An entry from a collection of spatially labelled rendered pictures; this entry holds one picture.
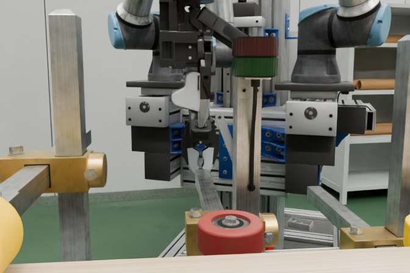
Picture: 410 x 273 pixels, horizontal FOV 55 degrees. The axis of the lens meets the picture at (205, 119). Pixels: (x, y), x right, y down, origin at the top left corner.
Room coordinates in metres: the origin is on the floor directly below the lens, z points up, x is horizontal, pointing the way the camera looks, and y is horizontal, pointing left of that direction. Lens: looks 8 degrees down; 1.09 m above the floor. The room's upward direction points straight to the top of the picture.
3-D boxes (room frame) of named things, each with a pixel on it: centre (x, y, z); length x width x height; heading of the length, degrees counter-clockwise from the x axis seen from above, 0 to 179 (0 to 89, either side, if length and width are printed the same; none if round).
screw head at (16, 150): (0.54, 0.26, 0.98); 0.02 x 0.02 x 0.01
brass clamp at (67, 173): (0.55, 0.21, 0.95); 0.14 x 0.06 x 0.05; 95
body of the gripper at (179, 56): (0.64, 0.03, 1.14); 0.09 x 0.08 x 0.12; 95
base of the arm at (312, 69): (1.25, -0.35, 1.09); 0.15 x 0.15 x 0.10
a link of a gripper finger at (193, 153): (0.93, 0.03, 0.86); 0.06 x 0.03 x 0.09; 5
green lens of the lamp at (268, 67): (0.52, -0.07, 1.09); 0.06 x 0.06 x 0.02
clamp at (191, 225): (0.57, -0.04, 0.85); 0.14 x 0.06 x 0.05; 95
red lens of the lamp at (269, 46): (0.52, -0.07, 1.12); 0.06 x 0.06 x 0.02
